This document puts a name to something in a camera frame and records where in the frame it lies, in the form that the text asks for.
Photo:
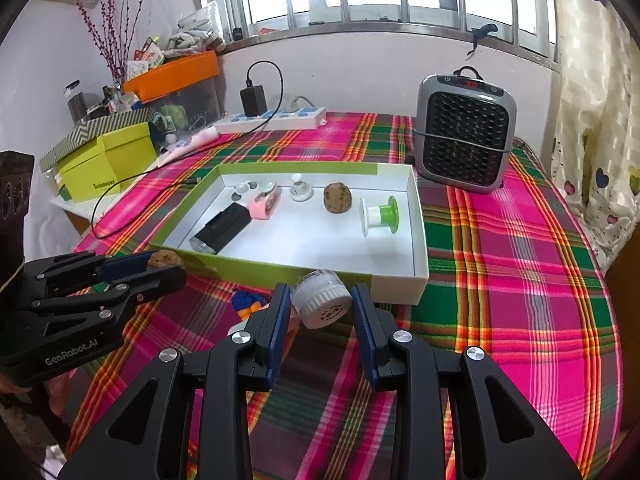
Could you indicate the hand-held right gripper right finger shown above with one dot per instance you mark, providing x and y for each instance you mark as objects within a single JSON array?
[{"x": 363, "y": 332}]

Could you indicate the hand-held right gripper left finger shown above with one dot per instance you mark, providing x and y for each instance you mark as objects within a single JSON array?
[{"x": 280, "y": 327}]

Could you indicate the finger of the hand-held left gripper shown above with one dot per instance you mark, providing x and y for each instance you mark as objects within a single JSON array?
[
  {"x": 125, "y": 297},
  {"x": 115, "y": 265}
]

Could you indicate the small white ribbed jar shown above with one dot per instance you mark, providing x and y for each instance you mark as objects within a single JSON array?
[{"x": 320, "y": 301}]

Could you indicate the brown walnut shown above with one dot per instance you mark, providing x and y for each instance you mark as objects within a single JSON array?
[
  {"x": 337, "y": 198},
  {"x": 165, "y": 261}
]

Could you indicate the green cardboard box tray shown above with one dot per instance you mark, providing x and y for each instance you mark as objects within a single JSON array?
[{"x": 310, "y": 247}]

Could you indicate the black flashlight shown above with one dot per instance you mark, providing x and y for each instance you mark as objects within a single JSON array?
[{"x": 222, "y": 227}]

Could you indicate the green and white spool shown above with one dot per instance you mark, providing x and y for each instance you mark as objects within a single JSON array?
[{"x": 382, "y": 216}]

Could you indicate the pink holder with green insert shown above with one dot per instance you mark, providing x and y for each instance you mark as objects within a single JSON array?
[{"x": 262, "y": 208}]

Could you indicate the white round knob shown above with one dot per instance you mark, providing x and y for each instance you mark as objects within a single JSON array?
[{"x": 300, "y": 191}]

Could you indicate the person's left hand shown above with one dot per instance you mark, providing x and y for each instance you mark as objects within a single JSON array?
[{"x": 57, "y": 395}]

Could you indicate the blue orange knitted toy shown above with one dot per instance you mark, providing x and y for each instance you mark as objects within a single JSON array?
[{"x": 246, "y": 302}]

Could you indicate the yellow-green cardboard box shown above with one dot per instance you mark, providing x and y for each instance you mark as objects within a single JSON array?
[{"x": 105, "y": 165}]

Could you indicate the grey striped box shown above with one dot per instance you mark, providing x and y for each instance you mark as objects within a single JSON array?
[{"x": 90, "y": 132}]

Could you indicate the white mouse-shaped toy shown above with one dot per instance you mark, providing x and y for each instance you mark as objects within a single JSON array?
[{"x": 245, "y": 190}]

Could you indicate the plaid blanket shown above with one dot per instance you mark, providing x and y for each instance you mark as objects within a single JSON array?
[{"x": 500, "y": 285}]

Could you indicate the white purple tube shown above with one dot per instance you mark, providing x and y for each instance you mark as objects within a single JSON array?
[{"x": 195, "y": 141}]

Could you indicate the green soft toy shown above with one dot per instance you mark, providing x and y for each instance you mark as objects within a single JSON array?
[{"x": 172, "y": 116}]

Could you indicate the glass jar with black lid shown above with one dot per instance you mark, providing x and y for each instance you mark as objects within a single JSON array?
[{"x": 80, "y": 102}]

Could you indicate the clear storage bin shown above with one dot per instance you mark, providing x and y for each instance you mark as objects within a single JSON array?
[{"x": 200, "y": 105}]

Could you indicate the orange bin lid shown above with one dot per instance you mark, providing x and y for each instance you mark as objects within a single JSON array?
[{"x": 175, "y": 75}]

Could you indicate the white blue power strip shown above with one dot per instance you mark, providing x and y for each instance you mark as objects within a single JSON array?
[{"x": 270, "y": 119}]

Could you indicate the printed paper packets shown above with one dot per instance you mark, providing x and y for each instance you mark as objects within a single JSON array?
[{"x": 145, "y": 57}]

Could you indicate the black charger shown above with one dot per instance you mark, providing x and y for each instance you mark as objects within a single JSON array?
[{"x": 253, "y": 101}]

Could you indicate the grey space heater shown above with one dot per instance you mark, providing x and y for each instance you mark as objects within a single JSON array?
[{"x": 462, "y": 130}]

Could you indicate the dried pink flower branches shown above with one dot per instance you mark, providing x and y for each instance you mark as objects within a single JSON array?
[{"x": 112, "y": 25}]

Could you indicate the wooden wardrobe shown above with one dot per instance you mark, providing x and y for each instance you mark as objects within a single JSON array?
[{"x": 625, "y": 340}]

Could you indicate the cream heart-print curtain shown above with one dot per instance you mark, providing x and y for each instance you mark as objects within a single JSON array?
[{"x": 595, "y": 110}]

